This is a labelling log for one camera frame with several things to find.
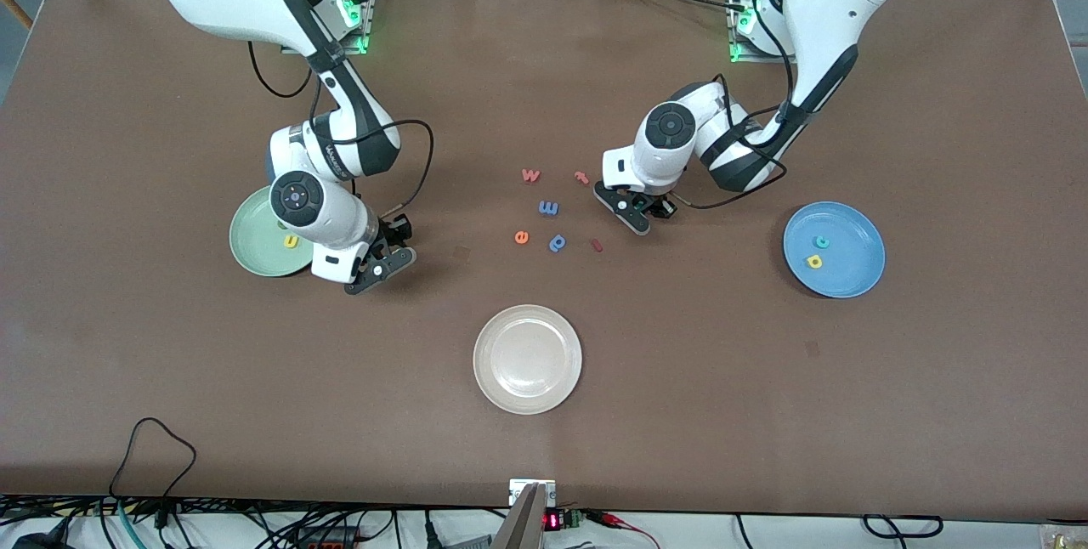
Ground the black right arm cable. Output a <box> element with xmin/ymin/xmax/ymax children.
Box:
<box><xmin>248</xmin><ymin>39</ymin><xmax>435</xmax><ymax>220</ymax></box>

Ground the cream white plate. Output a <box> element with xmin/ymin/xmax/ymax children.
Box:
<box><xmin>473</xmin><ymin>304</ymin><xmax>584</xmax><ymax>416</ymax></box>

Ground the green plate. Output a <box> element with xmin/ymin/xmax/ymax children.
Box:
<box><xmin>229</xmin><ymin>184</ymin><xmax>317</xmax><ymax>278</ymax></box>

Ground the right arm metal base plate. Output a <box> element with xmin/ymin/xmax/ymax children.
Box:
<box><xmin>336</xmin><ymin>0</ymin><xmax>377</xmax><ymax>55</ymax></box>

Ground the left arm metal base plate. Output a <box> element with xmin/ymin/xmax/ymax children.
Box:
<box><xmin>727</xmin><ymin>0</ymin><xmax>800</xmax><ymax>65</ymax></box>

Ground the grey camera mount arm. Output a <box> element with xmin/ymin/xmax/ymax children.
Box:
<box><xmin>491</xmin><ymin>483</ymin><xmax>549</xmax><ymax>549</ymax></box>

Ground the black looped cable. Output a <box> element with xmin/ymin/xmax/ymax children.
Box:
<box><xmin>109</xmin><ymin>417</ymin><xmax>198</xmax><ymax>529</ymax></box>

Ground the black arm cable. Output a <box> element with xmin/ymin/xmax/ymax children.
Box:
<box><xmin>248</xmin><ymin>39</ymin><xmax>435</xmax><ymax>220</ymax></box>
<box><xmin>680</xmin><ymin>0</ymin><xmax>796</xmax><ymax>212</ymax></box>

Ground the red clip wire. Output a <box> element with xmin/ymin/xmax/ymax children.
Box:
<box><xmin>591</xmin><ymin>512</ymin><xmax>660</xmax><ymax>549</ymax></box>

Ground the black coiled cable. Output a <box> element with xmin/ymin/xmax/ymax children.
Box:
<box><xmin>863</xmin><ymin>514</ymin><xmax>944</xmax><ymax>539</ymax></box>

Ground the white mounting plate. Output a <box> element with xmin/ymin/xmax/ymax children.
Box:
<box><xmin>508</xmin><ymin>478</ymin><xmax>557</xmax><ymax>506</ymax></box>

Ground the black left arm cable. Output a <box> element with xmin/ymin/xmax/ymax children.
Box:
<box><xmin>680</xmin><ymin>0</ymin><xmax>796</xmax><ymax>212</ymax></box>

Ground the blue plate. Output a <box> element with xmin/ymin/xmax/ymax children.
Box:
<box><xmin>782</xmin><ymin>201</ymin><xmax>887</xmax><ymax>299</ymax></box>

